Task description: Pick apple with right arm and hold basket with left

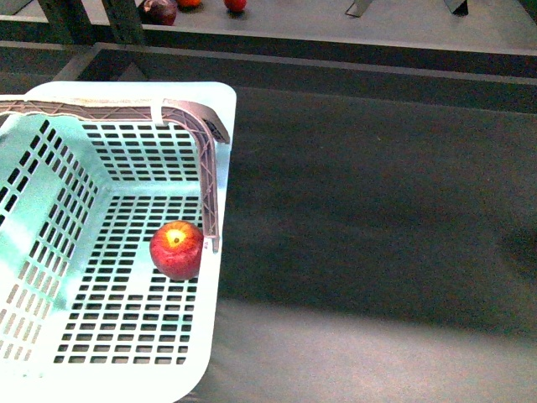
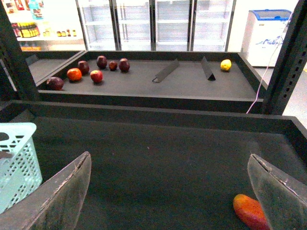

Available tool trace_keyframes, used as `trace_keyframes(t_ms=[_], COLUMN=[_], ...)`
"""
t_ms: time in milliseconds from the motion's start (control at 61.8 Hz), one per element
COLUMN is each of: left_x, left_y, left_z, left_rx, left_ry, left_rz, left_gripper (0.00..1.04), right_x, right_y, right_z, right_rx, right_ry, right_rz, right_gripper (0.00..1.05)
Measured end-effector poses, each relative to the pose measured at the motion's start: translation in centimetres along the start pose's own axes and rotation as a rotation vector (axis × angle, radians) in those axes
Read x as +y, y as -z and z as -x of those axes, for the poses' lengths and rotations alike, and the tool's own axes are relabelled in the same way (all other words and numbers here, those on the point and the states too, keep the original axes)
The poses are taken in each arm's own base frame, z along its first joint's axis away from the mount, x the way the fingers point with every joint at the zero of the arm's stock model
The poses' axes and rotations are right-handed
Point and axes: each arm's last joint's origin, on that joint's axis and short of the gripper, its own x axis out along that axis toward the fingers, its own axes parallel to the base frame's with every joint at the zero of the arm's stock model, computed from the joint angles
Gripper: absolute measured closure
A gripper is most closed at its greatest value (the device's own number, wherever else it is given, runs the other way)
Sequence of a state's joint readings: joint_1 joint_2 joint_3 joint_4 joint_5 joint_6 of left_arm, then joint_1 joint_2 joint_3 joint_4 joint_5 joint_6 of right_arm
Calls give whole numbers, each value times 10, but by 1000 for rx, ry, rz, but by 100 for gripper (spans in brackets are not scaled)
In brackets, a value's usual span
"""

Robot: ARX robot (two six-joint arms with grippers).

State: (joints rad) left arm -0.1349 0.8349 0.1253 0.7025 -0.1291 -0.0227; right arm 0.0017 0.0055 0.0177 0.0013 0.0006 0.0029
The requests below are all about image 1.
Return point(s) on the red apple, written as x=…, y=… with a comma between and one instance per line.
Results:
x=176, y=249

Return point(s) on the light blue plastic basket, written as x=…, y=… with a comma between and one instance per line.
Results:
x=85, y=314

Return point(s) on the red fruit on shelf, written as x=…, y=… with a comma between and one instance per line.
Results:
x=235, y=6

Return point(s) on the dark purple fruit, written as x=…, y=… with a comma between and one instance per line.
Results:
x=159, y=12

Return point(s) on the orange fruit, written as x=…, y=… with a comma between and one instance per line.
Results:
x=189, y=3

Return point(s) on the white tape on handle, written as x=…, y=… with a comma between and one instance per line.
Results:
x=157, y=115

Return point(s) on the grey metal shelf frame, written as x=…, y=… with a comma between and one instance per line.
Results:
x=34, y=51

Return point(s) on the metal bracket left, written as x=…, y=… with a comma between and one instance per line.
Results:
x=358, y=8

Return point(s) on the metal bracket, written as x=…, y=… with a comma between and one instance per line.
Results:
x=457, y=7
x=358, y=8

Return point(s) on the metal bracket right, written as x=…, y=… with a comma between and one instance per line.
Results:
x=457, y=7

